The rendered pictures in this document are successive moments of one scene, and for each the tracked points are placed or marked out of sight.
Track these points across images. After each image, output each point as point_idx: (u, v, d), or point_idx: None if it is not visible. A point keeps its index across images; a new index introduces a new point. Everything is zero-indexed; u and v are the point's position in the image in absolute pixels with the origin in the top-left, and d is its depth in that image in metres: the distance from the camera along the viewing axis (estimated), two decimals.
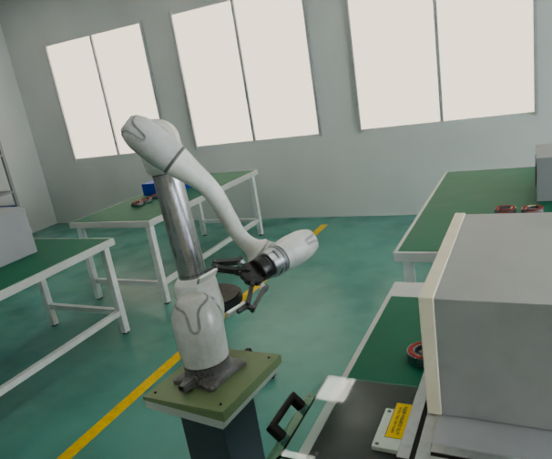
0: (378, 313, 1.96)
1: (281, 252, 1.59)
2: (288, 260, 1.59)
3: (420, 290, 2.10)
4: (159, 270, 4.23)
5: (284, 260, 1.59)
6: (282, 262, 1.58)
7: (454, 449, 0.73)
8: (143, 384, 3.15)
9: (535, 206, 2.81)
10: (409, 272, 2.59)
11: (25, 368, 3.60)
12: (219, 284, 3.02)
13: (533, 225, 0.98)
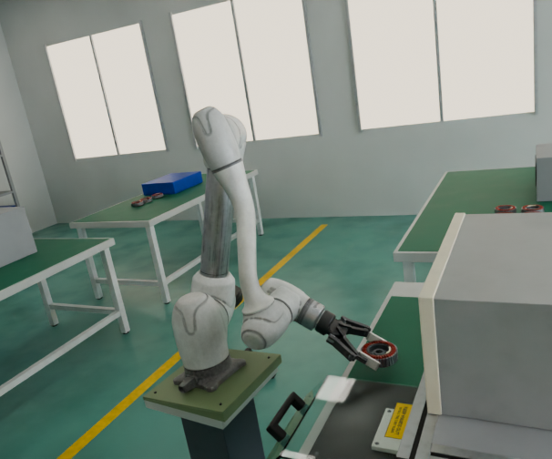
0: (378, 313, 1.96)
1: (311, 300, 1.61)
2: (311, 299, 1.64)
3: (420, 290, 2.10)
4: (159, 270, 4.23)
5: (314, 300, 1.63)
6: (317, 301, 1.63)
7: (454, 449, 0.73)
8: (143, 384, 3.15)
9: (535, 206, 2.81)
10: (409, 272, 2.59)
11: (25, 368, 3.60)
12: None
13: (533, 225, 0.98)
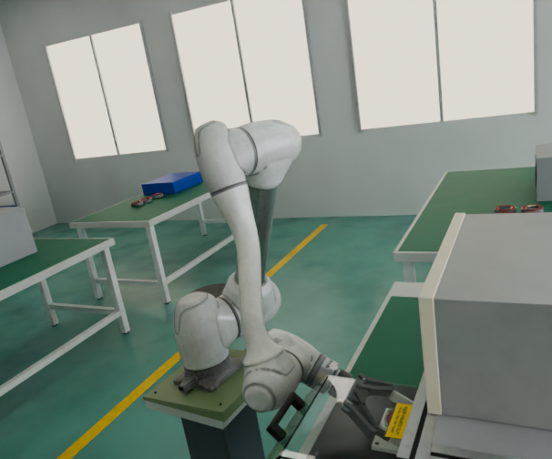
0: (378, 313, 1.96)
1: (323, 357, 1.31)
2: (322, 354, 1.34)
3: (420, 290, 2.10)
4: (159, 270, 4.23)
5: (327, 356, 1.33)
6: (330, 359, 1.33)
7: (454, 449, 0.73)
8: (143, 384, 3.15)
9: (535, 206, 2.81)
10: (409, 272, 2.59)
11: (25, 368, 3.60)
12: (219, 284, 3.02)
13: (533, 225, 0.98)
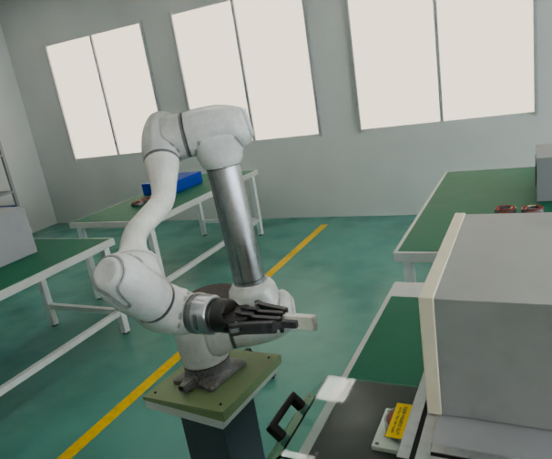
0: (378, 313, 1.96)
1: None
2: (189, 331, 1.14)
3: (420, 290, 2.10)
4: None
5: (196, 333, 1.14)
6: (199, 333, 1.13)
7: (454, 449, 0.73)
8: (143, 384, 3.15)
9: (535, 206, 2.81)
10: (409, 272, 2.59)
11: (25, 368, 3.60)
12: (219, 284, 3.02)
13: (533, 225, 0.98)
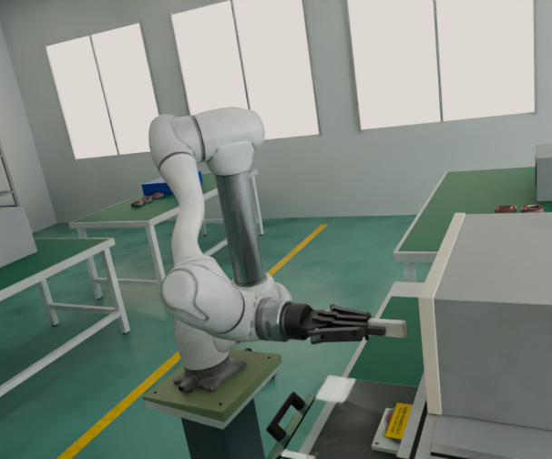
0: (378, 313, 1.96)
1: None
2: (260, 339, 1.06)
3: (420, 290, 2.10)
4: (159, 270, 4.23)
5: (268, 340, 1.06)
6: (271, 340, 1.05)
7: (454, 449, 0.73)
8: (143, 384, 3.15)
9: (535, 206, 2.81)
10: (409, 272, 2.59)
11: (25, 368, 3.60)
12: None
13: (533, 225, 0.98)
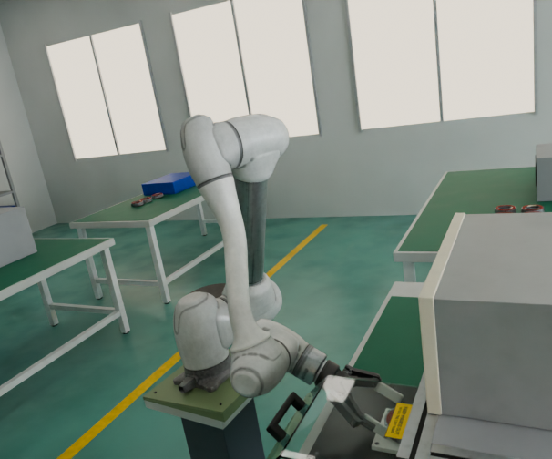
0: (378, 313, 1.96)
1: None
2: (292, 374, 1.32)
3: (420, 290, 2.10)
4: (159, 270, 4.23)
5: (297, 377, 1.32)
6: (300, 379, 1.32)
7: (454, 449, 0.73)
8: (143, 384, 3.15)
9: (535, 206, 2.81)
10: (409, 272, 2.59)
11: (25, 368, 3.60)
12: (219, 284, 3.02)
13: (533, 225, 0.98)
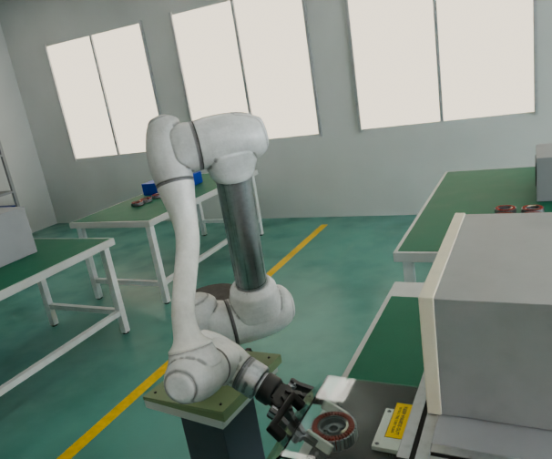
0: (378, 313, 1.96)
1: None
2: (233, 388, 1.28)
3: (420, 290, 2.10)
4: (159, 270, 4.23)
5: (238, 391, 1.28)
6: (240, 392, 1.27)
7: (454, 449, 0.73)
8: (143, 384, 3.15)
9: (535, 206, 2.81)
10: (409, 272, 2.59)
11: (25, 368, 3.60)
12: (219, 284, 3.02)
13: (533, 225, 0.98)
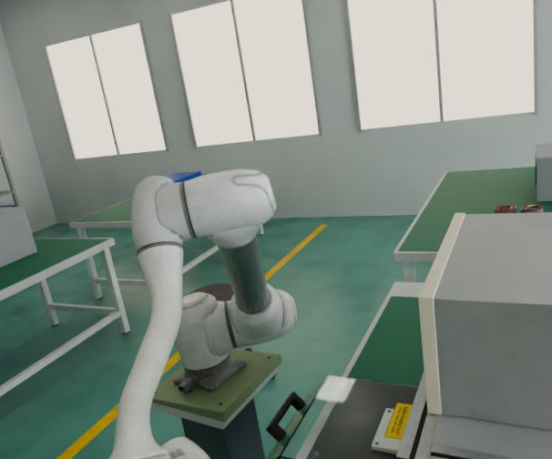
0: (378, 313, 1.96)
1: None
2: None
3: (420, 290, 2.10)
4: None
5: None
6: None
7: (454, 449, 0.73)
8: None
9: (535, 206, 2.81)
10: (409, 272, 2.59)
11: (25, 368, 3.60)
12: (219, 284, 3.02)
13: (533, 225, 0.98)
